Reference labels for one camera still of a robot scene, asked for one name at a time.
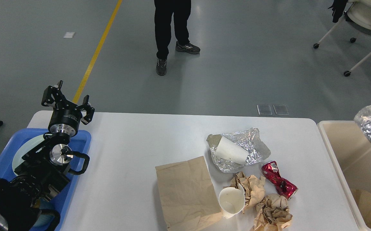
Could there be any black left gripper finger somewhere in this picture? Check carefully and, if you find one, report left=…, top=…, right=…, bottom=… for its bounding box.
left=41, top=80, right=72, bottom=111
left=77, top=95, right=95, bottom=125

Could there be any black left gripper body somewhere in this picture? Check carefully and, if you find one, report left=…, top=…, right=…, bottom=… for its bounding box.
left=48, top=108, right=82, bottom=137

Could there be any light green plate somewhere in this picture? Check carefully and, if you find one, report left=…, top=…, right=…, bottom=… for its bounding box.
left=12, top=134, right=44, bottom=176

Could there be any brown paper bag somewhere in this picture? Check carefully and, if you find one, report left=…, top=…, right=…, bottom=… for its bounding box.
left=156, top=156, right=222, bottom=231

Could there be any white paper cup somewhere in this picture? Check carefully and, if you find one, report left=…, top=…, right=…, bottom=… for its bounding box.
left=218, top=187, right=245, bottom=219
left=214, top=136, right=249, bottom=165

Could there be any aluminium foil sheet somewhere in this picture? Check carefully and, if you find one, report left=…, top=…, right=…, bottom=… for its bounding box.
left=206, top=127, right=271, bottom=174

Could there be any red snack wrapper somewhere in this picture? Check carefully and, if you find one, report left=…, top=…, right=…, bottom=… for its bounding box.
left=261, top=161, right=298, bottom=200

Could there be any dark teal mug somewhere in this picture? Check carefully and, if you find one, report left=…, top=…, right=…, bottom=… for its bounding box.
left=33, top=199, right=54, bottom=228

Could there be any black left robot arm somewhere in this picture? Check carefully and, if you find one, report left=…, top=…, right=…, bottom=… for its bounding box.
left=0, top=80, right=95, bottom=231

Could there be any person in black trousers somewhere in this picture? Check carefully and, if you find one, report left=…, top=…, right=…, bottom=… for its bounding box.
left=154, top=0, right=200, bottom=76

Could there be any white paper cup upright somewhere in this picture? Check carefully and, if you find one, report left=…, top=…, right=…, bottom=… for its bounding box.
left=218, top=187, right=245, bottom=219

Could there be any left floor outlet cover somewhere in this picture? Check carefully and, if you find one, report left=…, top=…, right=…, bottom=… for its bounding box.
left=257, top=104, right=273, bottom=116

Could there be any floor outlet cover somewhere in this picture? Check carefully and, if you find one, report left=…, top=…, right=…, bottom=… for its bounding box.
left=257, top=104, right=273, bottom=116
left=273, top=104, right=290, bottom=116

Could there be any crumpled brown paper upper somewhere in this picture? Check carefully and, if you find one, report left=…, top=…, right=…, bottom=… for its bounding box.
left=230, top=171, right=266, bottom=213

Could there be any crumpled brown paper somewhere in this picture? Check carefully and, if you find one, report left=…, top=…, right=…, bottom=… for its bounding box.
left=251, top=193, right=293, bottom=231
left=230, top=171, right=266, bottom=213

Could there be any right floor outlet cover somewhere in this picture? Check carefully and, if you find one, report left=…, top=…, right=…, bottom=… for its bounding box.
left=273, top=104, right=290, bottom=116

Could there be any crumpled brown paper lower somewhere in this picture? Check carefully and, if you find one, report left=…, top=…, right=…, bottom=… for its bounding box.
left=251, top=193, right=293, bottom=231

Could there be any black garment on chair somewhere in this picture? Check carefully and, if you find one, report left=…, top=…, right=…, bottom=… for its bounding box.
left=328, top=0, right=348, bottom=23

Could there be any beige plastic bin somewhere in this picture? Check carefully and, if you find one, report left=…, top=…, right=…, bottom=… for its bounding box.
left=317, top=120, right=371, bottom=231

